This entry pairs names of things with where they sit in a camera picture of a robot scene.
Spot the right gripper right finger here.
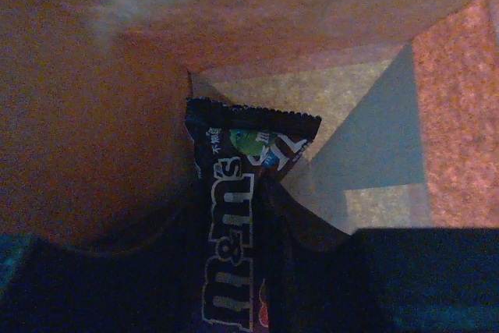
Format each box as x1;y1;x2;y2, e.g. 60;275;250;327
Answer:
264;178;498;332

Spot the red paper bag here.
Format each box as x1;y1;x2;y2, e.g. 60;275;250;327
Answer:
0;0;499;256

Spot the brown chocolate candy packet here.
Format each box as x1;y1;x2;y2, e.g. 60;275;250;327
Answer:
185;97;321;332

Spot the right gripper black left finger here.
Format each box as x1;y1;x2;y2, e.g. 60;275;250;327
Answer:
1;195;209;332

